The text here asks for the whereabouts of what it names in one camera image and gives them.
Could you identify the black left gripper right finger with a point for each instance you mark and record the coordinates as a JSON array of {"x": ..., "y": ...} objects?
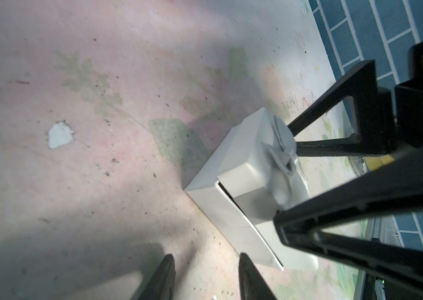
[{"x": 251, "y": 283}]

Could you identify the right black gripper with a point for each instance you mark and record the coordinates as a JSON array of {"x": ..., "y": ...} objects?
[{"x": 368, "y": 121}]

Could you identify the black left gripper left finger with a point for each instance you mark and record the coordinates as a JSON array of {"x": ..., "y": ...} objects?
[{"x": 161, "y": 286}]

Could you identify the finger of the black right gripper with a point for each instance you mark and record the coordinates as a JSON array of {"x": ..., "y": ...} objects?
[{"x": 392, "y": 189}]

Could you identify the white jewelry box base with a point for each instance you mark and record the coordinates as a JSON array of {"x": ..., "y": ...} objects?
[{"x": 261, "y": 243}]

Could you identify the yellow pen cup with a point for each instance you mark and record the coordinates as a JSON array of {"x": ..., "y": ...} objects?
[{"x": 363, "y": 165}]

